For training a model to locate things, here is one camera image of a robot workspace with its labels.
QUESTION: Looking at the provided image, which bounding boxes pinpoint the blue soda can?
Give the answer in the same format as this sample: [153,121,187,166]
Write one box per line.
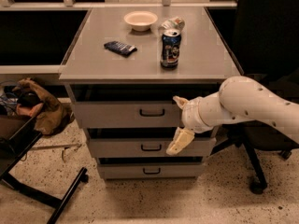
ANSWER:
[160,29,181,69]

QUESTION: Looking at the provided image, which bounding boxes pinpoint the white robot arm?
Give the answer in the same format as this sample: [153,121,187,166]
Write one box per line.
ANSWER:
[166,76,299,155]

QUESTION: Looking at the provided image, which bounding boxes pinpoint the white bowl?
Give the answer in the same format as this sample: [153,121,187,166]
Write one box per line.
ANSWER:
[124,11,158,32]

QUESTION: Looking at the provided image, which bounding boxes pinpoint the grey drawer cabinet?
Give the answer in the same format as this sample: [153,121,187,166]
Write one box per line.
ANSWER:
[58,6,241,181]

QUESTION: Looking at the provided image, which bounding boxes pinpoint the black office chair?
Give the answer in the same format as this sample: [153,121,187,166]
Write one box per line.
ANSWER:
[209,0,299,194]

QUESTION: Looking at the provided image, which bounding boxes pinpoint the crumpled silver snack bag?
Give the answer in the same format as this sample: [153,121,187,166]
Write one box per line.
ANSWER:
[158,17,185,35]

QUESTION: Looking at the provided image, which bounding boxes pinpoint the brown cloth bag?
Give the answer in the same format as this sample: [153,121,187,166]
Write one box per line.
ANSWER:
[12,78,71,135]

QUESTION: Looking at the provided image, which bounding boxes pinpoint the grey middle drawer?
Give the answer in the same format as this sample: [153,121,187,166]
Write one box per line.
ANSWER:
[88,138,216,158]

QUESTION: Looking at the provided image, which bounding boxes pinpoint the dark blue snack packet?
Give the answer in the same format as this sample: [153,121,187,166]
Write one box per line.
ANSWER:
[104,41,137,57]

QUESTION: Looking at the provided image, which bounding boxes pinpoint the grey top drawer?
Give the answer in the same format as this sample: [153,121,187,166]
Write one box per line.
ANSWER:
[72,101,180,128]

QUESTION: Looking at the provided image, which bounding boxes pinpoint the black rolling stand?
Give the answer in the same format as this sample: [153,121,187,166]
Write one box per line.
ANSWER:
[0,115,90,224]

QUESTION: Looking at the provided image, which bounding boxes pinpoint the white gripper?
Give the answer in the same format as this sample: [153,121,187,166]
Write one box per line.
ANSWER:
[166,96,212,155]

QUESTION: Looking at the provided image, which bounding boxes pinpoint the blue cables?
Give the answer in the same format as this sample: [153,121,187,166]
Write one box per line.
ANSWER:
[0,80,21,115]

